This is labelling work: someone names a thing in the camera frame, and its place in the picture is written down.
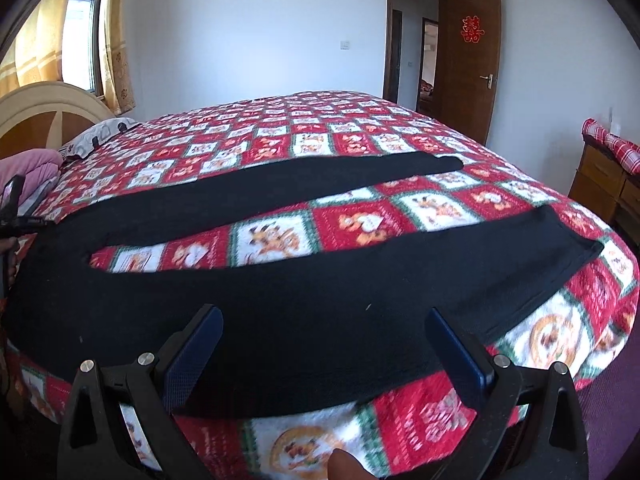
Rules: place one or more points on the red patchwork bed cover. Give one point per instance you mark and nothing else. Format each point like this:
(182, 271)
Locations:
(587, 324)

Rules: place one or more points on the brown wooden door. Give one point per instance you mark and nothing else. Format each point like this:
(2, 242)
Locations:
(466, 104)

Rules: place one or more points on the person's right hand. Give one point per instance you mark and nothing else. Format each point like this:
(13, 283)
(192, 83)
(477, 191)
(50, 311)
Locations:
(344, 466)

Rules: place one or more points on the red plaid cloth roll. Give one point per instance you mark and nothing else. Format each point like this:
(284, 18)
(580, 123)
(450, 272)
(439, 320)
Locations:
(624, 151)

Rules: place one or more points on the window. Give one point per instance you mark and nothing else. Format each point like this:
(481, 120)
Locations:
(80, 46)

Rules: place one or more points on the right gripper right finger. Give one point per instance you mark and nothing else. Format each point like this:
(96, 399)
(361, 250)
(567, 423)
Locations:
(528, 422)

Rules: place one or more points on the silver door handle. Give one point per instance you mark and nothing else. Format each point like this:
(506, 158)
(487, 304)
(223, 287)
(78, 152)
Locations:
(489, 79)

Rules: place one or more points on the wooden dresser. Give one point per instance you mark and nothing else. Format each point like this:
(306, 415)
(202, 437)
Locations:
(602, 185)

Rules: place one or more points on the white patterned pillow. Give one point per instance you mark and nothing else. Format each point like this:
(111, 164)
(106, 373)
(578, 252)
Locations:
(89, 140)

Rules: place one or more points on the black pants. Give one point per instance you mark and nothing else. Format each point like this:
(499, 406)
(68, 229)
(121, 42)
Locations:
(300, 334)

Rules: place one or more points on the red paper door decoration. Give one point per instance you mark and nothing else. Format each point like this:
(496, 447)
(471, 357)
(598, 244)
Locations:
(471, 29)

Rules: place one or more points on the pink folded blanket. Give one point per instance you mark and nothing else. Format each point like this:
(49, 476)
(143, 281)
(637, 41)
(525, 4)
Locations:
(37, 166)

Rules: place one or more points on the cream wooden headboard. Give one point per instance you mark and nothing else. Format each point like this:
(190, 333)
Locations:
(47, 115)

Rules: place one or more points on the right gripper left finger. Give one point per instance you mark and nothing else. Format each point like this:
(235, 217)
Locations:
(95, 442)

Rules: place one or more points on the yellow curtain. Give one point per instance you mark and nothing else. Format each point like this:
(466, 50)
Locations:
(115, 76)

